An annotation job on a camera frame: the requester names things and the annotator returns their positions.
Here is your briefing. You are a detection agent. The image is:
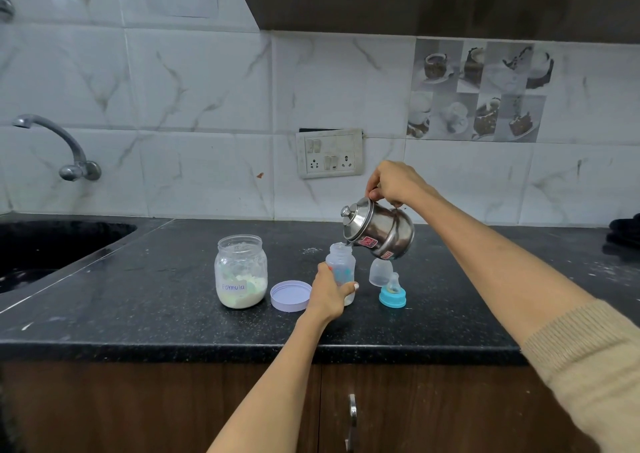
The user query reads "beige knit sleeve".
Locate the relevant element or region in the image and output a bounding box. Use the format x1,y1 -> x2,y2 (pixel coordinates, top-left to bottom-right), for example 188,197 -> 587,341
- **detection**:
519,300 -> 640,453

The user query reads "lavender plastic jar lid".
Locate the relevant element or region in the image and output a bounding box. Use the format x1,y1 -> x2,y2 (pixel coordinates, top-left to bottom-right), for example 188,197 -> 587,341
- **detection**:
269,280 -> 313,314

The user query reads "brown wooden base cabinet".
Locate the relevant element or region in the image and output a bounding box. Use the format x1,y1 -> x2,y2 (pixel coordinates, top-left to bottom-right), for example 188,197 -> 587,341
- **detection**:
0,360 -> 601,453

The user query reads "white switch socket board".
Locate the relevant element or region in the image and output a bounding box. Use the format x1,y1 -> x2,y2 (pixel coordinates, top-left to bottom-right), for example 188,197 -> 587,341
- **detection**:
295,128 -> 365,180

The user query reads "clear dome bottle cap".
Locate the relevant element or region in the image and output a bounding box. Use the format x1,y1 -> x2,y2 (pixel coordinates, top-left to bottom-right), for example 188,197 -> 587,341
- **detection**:
369,258 -> 393,288

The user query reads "clear printed baby bottle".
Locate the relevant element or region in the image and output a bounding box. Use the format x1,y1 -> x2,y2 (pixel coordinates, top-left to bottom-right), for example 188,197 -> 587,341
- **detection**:
325,242 -> 357,307

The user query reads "black kitchen sink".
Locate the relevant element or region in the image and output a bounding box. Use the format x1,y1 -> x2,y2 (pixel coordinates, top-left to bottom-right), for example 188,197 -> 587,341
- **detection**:
0,220 -> 139,296

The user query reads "blue bottle ring with nipple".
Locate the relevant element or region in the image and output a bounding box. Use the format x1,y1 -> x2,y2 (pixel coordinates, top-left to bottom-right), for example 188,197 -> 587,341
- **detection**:
378,272 -> 407,310

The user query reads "metal cabinet handle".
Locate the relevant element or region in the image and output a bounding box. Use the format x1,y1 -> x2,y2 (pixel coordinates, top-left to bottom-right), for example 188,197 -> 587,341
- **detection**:
345,393 -> 359,453

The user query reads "person's right forearm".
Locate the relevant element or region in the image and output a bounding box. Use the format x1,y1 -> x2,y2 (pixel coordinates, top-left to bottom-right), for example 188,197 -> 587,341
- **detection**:
415,187 -> 596,354

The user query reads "white measuring scoop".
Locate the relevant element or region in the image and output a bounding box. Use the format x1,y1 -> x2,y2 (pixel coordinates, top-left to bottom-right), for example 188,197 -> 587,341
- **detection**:
219,260 -> 251,294

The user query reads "person's left hand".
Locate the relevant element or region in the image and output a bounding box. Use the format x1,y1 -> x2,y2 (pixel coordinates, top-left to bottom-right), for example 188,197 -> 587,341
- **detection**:
305,261 -> 361,324

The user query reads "clear formula powder jar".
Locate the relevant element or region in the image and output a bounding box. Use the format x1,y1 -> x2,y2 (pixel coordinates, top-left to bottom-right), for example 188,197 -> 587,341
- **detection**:
214,234 -> 269,310

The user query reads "black cloth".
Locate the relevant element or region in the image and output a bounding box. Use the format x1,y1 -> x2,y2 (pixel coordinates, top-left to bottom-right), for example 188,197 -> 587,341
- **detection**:
605,213 -> 640,261

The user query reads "dark wooden wall cabinet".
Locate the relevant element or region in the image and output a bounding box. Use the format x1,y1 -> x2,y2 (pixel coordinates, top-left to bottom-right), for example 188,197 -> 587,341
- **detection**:
227,0 -> 640,45

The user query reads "person's right hand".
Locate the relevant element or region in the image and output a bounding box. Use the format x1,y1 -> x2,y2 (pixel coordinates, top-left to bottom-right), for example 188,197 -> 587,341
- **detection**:
365,160 -> 444,210

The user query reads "small steel kettle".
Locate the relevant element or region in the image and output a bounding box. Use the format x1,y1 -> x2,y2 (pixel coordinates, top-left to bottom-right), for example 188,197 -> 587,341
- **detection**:
341,197 -> 416,261

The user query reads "person's left forearm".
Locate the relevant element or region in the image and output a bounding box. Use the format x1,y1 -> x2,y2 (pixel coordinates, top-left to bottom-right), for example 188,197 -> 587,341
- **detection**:
207,312 -> 329,453

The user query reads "chrome curved wall faucet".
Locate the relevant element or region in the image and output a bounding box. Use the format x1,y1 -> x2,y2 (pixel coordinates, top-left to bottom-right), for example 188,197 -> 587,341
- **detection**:
12,113 -> 103,183

